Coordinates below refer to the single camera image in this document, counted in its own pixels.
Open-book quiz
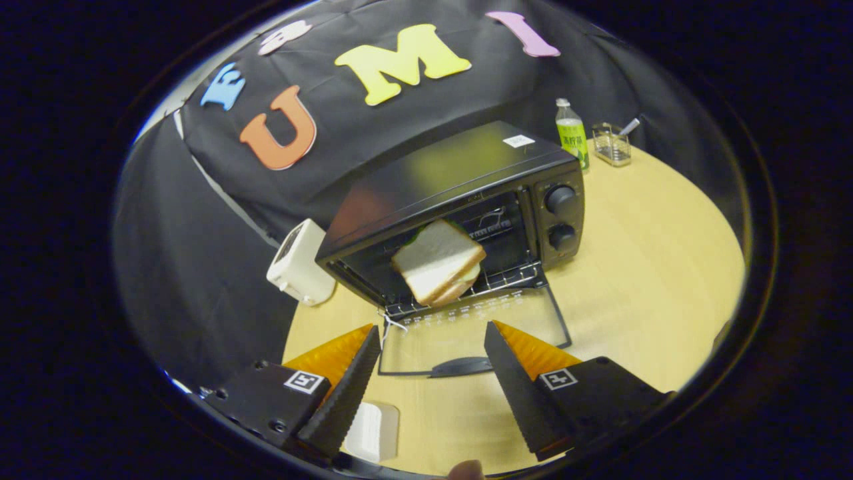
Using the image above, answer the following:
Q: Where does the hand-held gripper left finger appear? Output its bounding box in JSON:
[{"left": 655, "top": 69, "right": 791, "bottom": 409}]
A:
[{"left": 200, "top": 324, "right": 382, "bottom": 459}]

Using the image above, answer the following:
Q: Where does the green drink bottle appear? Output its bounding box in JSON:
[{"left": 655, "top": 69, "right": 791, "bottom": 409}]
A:
[{"left": 555, "top": 98, "right": 591, "bottom": 171}]

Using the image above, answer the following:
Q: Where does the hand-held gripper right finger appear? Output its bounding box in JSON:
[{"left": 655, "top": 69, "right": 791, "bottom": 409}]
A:
[{"left": 484, "top": 320, "right": 674, "bottom": 462}]

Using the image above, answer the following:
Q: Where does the white foam tray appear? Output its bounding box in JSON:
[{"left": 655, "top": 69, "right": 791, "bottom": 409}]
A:
[{"left": 343, "top": 401, "right": 401, "bottom": 464}]

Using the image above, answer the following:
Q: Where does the white bread sandwich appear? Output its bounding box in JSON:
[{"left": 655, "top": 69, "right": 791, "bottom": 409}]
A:
[{"left": 391, "top": 220, "right": 487, "bottom": 308}]

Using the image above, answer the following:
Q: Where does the white pop-up toaster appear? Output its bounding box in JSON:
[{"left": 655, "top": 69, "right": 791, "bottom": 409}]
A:
[{"left": 266, "top": 219, "right": 337, "bottom": 307}]

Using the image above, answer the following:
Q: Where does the clear glass holder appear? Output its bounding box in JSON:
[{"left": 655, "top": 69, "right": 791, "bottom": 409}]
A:
[{"left": 591, "top": 122, "right": 632, "bottom": 167}]

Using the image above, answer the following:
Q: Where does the black toaster oven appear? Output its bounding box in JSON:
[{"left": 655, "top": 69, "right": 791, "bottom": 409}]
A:
[{"left": 315, "top": 120, "right": 587, "bottom": 379}]

